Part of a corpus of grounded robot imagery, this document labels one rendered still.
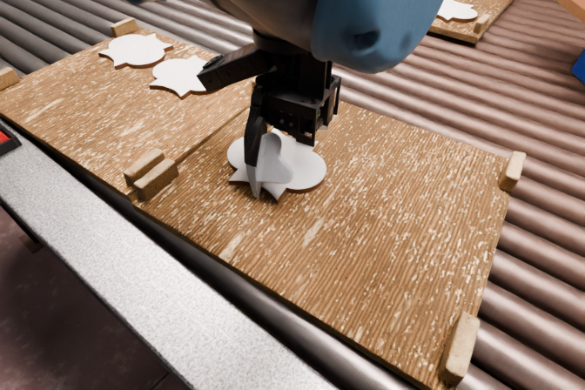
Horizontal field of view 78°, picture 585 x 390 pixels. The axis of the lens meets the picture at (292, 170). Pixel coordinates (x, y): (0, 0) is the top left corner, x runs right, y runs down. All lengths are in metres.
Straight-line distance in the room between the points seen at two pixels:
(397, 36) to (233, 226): 0.33
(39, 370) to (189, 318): 1.18
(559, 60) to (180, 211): 0.83
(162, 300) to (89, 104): 0.40
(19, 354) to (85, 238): 1.14
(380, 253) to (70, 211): 0.40
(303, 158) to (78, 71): 0.49
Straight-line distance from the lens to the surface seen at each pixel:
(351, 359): 0.40
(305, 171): 0.49
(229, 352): 0.40
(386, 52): 0.17
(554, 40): 1.08
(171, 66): 0.75
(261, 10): 0.17
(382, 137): 0.57
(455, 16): 0.99
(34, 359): 1.60
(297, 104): 0.38
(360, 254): 0.43
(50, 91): 0.79
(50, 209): 0.58
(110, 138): 0.62
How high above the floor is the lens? 1.29
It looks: 45 degrees down
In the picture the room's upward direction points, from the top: straight up
